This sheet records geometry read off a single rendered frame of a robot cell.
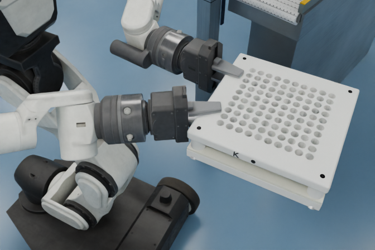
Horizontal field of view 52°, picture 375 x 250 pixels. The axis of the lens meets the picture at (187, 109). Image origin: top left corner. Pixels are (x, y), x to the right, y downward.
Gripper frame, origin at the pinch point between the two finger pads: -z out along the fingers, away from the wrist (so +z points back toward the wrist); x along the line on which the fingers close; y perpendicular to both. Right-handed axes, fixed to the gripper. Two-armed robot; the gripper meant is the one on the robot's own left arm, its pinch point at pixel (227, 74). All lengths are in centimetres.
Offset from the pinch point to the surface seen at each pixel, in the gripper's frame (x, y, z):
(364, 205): 106, -67, -39
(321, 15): 21, -65, 1
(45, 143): 103, -7, 108
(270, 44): 38, -63, 17
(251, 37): 38, -64, 25
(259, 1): 14, -51, 18
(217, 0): 17, -48, 32
